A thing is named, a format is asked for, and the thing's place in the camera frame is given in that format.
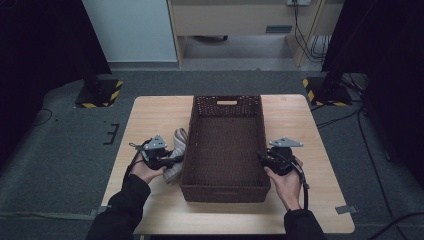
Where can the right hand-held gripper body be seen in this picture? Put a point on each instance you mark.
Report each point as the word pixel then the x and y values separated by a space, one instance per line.
pixel 281 160

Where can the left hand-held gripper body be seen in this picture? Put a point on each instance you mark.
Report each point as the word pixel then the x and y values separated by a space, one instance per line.
pixel 155 153

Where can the grey striped towel brown trim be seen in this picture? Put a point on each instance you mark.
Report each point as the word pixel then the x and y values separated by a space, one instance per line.
pixel 178 145

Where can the brown woven basket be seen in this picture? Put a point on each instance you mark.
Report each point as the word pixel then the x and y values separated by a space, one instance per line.
pixel 226 150

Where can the person's left hand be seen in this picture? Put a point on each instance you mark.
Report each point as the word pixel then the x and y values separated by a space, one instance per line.
pixel 143 171

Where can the person's right hand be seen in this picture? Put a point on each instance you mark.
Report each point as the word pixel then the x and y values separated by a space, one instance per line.
pixel 290 190

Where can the grey tape strip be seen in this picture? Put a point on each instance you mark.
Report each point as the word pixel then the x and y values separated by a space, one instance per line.
pixel 100 210
pixel 346 209

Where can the black stand base striped edge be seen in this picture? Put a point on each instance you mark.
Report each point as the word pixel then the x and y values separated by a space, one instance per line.
pixel 333 98
pixel 100 96

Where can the beige wooden desk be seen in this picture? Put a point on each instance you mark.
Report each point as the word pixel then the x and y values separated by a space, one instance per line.
pixel 226 20

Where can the black curtain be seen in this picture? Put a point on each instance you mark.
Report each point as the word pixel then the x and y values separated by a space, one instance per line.
pixel 40 40
pixel 383 40

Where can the white wall power outlet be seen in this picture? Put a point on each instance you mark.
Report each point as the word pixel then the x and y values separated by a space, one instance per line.
pixel 300 2

